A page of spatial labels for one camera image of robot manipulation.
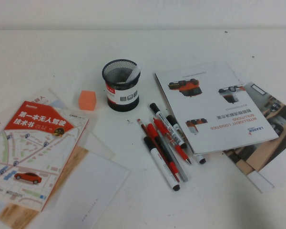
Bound red pencil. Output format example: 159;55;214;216
136;118;181;183

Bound wood floor photo brochure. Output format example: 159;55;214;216
0;145;89;227

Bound pale brochure with red print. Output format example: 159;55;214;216
23;87;72;113

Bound white marker with red logo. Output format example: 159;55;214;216
143;136;181;191

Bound room photo brochure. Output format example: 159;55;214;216
223;71;286;194

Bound red and black gel pen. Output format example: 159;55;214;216
146;123;181;178

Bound white paint pen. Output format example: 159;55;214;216
126;63;143;83

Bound orange foam cube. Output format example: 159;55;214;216
78;90;97;111

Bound white logistics brochure with vehicles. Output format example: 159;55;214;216
154;61;280;155

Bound red retractable gel pen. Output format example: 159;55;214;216
152;117;193;165

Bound black mesh pen holder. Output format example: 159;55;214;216
102;59;142;112

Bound white marker with brown label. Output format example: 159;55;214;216
166;114;206;165

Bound grey pen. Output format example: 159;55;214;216
157;130;189;183

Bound map cover book red title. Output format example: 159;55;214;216
0;100;90;212

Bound translucent plastic sheet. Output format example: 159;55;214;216
77;114;116;160

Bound plain white paper sheet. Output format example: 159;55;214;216
31;151;132;229

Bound long white marker black cap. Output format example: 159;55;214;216
149;102;188;149

